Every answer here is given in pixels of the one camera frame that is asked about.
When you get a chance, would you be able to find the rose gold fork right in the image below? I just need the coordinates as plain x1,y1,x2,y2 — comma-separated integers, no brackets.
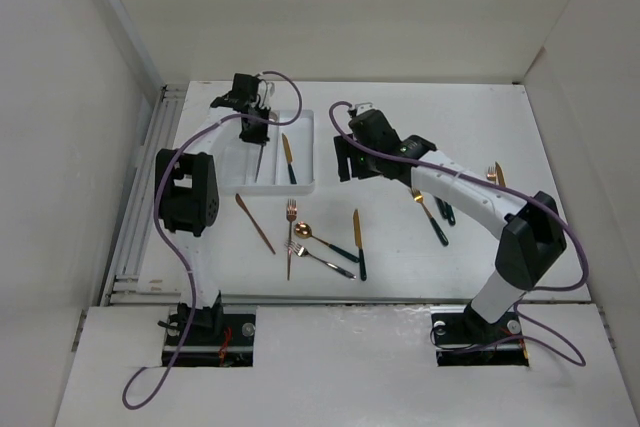
486,166,498,185

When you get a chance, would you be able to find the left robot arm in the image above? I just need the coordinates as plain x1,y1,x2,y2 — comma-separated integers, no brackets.
153,73,276,345

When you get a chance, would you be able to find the purple cable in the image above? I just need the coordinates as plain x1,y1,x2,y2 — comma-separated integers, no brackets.
328,100,587,368
122,70,304,411

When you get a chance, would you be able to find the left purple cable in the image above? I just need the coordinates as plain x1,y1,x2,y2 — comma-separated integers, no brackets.
122,70,304,411

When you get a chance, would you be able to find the white cutlery tray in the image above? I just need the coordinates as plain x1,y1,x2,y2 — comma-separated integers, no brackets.
217,109,315,197

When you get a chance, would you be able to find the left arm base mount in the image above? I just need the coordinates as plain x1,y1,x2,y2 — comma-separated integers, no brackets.
158,304,256,368

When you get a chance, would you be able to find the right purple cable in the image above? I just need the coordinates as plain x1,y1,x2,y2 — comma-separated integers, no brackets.
328,100,587,368

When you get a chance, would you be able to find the silver spoon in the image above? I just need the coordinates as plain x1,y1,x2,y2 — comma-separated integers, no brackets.
254,143,266,184

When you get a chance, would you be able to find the rose gold knife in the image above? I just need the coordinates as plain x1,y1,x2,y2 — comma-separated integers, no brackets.
235,193,276,255

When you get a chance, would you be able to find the gold fork green handle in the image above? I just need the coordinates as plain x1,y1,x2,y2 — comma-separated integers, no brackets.
411,189,449,247

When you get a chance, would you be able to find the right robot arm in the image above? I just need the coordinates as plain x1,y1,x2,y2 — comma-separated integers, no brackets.
334,103,567,342

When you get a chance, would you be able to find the gold knife green handle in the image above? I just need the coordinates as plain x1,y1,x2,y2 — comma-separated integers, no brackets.
495,162,506,187
281,133,297,185
353,209,368,282

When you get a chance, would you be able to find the silver rose fork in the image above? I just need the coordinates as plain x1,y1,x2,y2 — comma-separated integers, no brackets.
285,241,356,280

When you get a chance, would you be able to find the rose gold fork long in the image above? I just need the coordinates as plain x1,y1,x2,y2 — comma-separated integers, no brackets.
286,198,297,280

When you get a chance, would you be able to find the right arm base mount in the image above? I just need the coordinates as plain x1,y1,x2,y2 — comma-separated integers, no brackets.
430,312,529,367

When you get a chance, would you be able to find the gold spoon green handle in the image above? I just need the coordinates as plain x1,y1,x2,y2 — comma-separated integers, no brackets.
294,222,359,263
435,197,456,226

